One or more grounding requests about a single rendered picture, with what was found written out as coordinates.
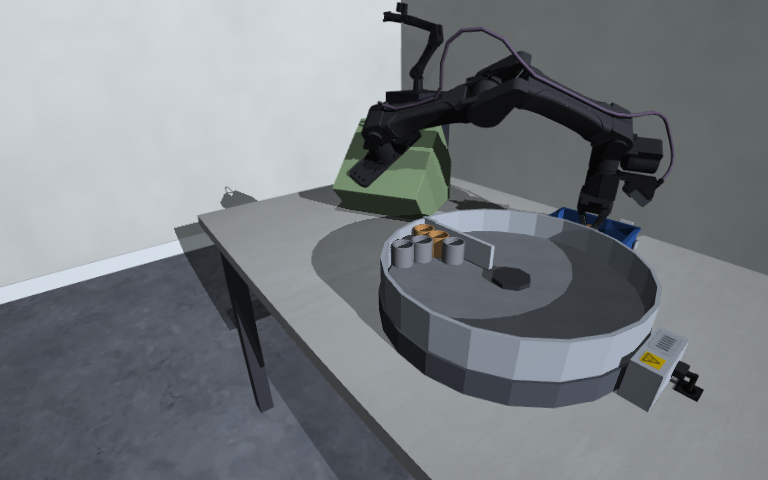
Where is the blue open crate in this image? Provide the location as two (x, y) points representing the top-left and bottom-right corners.
(548, 207), (641, 249)

